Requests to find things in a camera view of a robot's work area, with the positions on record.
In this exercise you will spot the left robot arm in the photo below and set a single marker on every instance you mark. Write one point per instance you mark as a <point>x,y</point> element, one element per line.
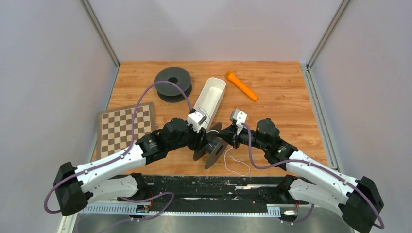
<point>73,185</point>

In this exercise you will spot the aluminium frame post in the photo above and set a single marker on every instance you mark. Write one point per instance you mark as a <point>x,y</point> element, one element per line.
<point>328,32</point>
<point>88,8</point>

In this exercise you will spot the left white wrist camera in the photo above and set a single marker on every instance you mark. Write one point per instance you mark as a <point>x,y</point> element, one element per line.
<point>197,120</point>

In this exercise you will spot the wooden chessboard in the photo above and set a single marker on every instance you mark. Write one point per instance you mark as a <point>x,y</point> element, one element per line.
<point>115,128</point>

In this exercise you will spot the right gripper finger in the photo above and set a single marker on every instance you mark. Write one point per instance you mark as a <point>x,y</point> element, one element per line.
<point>227,132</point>
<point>232,141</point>

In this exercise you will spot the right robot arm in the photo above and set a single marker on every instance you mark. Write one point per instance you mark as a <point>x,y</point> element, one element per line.
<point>357,201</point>

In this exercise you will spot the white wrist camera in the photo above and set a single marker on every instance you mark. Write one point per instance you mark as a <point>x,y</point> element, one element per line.
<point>197,120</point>
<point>238,117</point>

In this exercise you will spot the right aluminium frame post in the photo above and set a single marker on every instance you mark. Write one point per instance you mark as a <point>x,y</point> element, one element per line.
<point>328,32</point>

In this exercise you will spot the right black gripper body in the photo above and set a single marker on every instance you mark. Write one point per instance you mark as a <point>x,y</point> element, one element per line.
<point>243,137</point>

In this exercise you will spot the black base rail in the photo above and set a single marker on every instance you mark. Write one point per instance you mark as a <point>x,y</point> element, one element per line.
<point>136,195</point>

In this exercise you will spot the orange flashlight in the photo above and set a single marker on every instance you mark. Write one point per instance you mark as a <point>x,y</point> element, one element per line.
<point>231,76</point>

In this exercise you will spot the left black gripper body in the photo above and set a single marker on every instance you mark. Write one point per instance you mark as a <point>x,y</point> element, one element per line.
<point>193,140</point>

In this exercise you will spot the left aluminium frame post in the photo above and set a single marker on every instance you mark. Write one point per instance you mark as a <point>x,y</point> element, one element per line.
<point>88,8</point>

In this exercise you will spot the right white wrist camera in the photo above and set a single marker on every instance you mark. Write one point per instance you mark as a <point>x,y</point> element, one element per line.
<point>238,117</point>

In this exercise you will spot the white oblong tray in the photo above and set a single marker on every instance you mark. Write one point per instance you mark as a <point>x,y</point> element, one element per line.
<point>210,98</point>

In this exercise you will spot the black spool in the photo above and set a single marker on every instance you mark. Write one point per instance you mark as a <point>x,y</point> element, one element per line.
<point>221,146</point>
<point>174,84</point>

